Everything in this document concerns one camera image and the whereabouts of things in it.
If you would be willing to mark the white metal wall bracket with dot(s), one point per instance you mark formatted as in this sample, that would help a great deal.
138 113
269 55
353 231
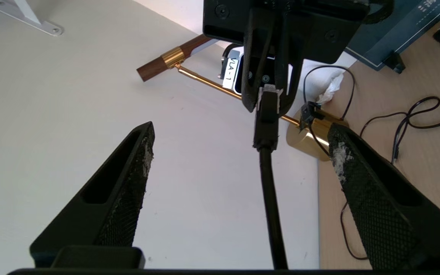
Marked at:
48 27

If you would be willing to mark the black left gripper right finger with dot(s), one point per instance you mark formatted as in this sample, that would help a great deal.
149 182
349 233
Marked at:
388 214

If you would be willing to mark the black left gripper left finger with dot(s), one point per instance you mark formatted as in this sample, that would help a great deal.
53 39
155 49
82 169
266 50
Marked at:
117 206

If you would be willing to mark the gold desk lamp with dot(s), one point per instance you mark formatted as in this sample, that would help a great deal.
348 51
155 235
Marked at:
294 143

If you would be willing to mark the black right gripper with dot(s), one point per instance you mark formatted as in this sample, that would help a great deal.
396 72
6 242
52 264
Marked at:
327 34

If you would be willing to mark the crumpled white tissue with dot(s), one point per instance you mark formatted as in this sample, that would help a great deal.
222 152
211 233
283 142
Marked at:
327 82

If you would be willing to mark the dark picture frame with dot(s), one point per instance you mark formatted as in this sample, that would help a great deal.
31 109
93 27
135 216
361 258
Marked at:
407 34

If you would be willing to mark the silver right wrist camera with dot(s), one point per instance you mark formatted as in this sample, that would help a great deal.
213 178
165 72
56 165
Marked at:
230 70

